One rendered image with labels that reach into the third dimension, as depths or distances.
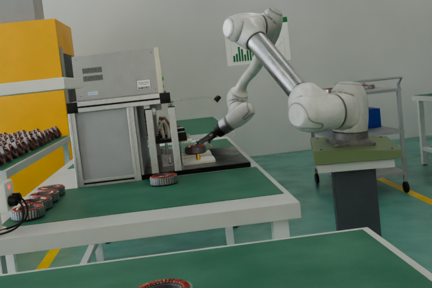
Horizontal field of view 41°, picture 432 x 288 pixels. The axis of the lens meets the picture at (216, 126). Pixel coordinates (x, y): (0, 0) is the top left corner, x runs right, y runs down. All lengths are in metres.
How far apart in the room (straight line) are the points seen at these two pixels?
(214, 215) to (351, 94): 1.00
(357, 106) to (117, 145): 1.05
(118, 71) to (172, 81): 5.41
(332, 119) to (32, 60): 4.40
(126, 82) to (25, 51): 3.80
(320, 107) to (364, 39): 6.16
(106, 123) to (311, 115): 0.87
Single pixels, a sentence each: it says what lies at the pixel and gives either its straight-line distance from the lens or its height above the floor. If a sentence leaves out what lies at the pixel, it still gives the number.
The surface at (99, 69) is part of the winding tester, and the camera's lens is 2.63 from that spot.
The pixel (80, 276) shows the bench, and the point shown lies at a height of 0.75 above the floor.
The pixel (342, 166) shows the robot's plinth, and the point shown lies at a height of 0.73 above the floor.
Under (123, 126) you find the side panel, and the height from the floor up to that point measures 0.99.
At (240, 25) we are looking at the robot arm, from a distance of 2.72.
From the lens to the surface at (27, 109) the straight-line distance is 6.35.
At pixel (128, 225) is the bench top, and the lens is 1.77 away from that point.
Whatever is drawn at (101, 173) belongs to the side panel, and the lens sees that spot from 2.54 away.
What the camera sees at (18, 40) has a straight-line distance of 6.37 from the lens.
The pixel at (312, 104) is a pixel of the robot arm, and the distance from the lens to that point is 2.37.
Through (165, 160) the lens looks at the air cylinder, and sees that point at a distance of 2.68.
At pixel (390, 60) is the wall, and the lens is 8.63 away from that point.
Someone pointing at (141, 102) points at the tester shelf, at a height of 1.08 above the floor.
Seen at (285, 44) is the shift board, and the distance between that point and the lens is 8.20.
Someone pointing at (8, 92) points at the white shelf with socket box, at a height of 1.18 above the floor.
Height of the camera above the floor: 1.15
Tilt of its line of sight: 5 degrees down
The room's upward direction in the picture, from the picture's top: 6 degrees counter-clockwise
